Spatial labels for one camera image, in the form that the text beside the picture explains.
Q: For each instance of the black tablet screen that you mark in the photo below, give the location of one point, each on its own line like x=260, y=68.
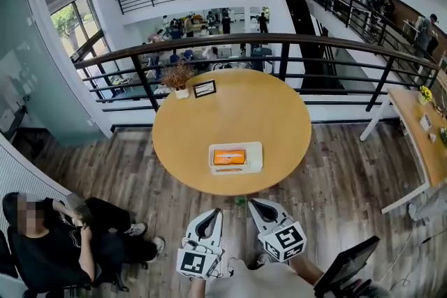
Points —
x=349, y=265

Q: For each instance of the person's left forearm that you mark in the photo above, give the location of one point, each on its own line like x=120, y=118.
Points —
x=197, y=289

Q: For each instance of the rectangular wooden desk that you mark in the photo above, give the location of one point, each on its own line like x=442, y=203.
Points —
x=419, y=143

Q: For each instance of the round wooden table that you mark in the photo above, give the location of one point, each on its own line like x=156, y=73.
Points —
x=230, y=115

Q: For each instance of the black picture frame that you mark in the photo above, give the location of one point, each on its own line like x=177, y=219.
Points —
x=205, y=88

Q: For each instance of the small white box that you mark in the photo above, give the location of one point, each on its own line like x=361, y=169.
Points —
x=425, y=122

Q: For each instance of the person's right forearm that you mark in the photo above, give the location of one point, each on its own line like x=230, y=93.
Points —
x=307, y=270

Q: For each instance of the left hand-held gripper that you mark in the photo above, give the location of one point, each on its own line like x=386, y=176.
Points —
x=197, y=261

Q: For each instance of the white tray container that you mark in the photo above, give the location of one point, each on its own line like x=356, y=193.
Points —
x=255, y=151

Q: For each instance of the yellow flowers in pot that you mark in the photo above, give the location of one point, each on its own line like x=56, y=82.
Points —
x=425, y=94

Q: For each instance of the black metal railing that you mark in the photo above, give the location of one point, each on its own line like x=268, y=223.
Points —
x=244, y=59

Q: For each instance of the orange packet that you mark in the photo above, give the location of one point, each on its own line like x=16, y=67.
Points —
x=230, y=157

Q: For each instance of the dried plant in white pot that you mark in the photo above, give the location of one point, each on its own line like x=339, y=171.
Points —
x=178, y=78

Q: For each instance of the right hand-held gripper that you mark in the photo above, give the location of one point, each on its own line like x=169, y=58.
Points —
x=284, y=240

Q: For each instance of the small green plant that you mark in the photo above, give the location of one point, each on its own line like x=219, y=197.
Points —
x=240, y=200

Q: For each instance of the person's beige shirt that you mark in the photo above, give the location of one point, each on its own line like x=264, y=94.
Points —
x=262, y=281

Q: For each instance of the person's shoe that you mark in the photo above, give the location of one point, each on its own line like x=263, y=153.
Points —
x=262, y=259

